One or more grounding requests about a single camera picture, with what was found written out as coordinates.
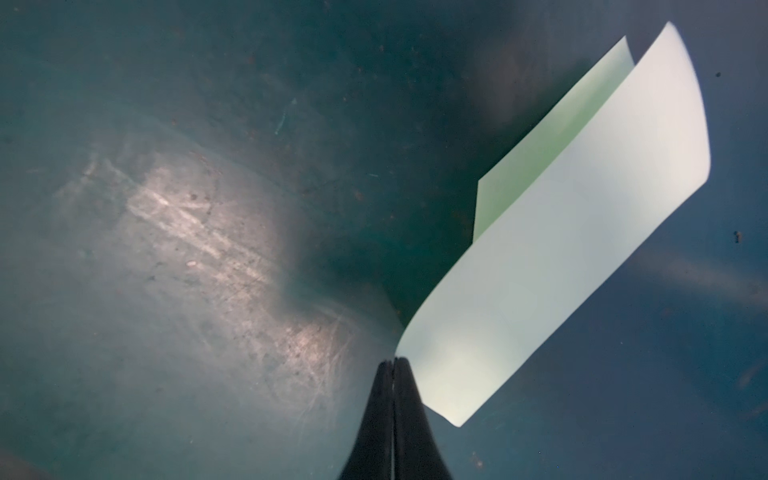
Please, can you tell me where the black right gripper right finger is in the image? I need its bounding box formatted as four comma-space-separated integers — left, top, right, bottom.
393, 357, 452, 480

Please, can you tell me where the light green paper sheet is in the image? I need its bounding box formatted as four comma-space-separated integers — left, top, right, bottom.
396, 24, 711, 426

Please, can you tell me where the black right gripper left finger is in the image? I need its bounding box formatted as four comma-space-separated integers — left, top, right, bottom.
339, 360, 394, 480

